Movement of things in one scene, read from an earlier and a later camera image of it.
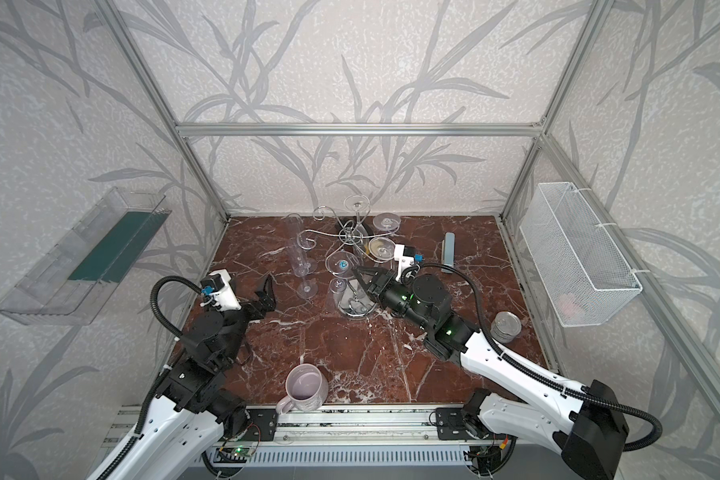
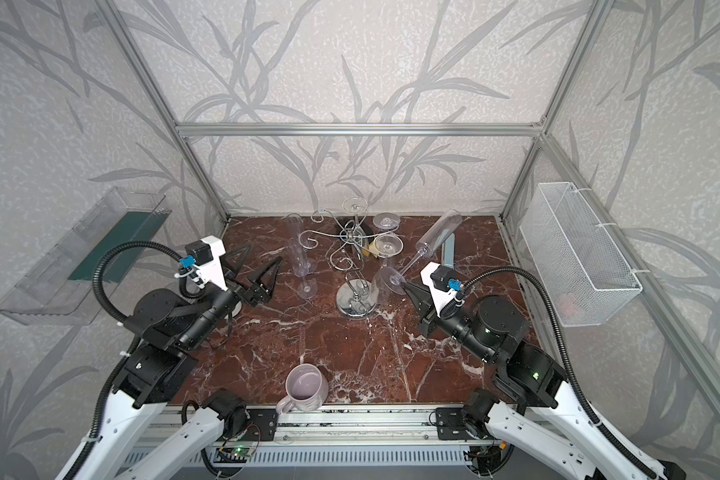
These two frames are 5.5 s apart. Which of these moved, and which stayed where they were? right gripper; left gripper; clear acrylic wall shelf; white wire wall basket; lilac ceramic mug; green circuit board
Moved: right gripper; left gripper
Stayed: lilac ceramic mug; clear acrylic wall shelf; white wire wall basket; green circuit board
